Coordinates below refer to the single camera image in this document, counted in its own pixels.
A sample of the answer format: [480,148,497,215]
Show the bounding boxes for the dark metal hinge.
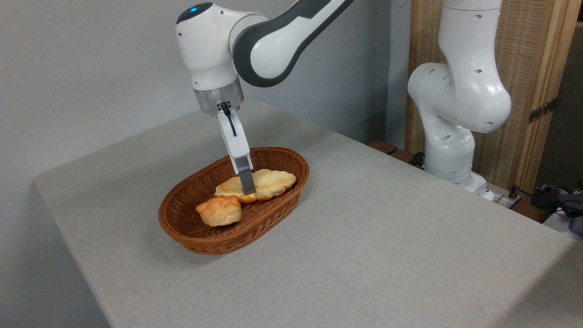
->
[528,98,557,124]

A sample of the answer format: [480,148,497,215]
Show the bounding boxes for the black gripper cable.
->
[220,102,238,137]

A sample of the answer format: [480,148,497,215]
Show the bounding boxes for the white power strip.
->
[488,190,522,210]

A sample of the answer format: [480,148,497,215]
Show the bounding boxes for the brown wicker basket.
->
[158,146,310,255]

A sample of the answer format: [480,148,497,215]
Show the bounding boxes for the dark blue cable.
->
[514,184,583,211]

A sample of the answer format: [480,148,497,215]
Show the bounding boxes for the round bread roll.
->
[196,195,242,227]

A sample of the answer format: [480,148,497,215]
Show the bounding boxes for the grey tablecloth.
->
[33,97,583,328]

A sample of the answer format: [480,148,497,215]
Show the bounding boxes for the dark grey bag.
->
[557,193,583,236]

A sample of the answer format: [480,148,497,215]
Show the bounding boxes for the wooden rattan folding screen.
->
[404,0,583,196]

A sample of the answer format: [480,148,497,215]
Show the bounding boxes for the long braided bread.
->
[215,169,297,204]

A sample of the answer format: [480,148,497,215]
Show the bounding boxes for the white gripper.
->
[210,108,256,195]

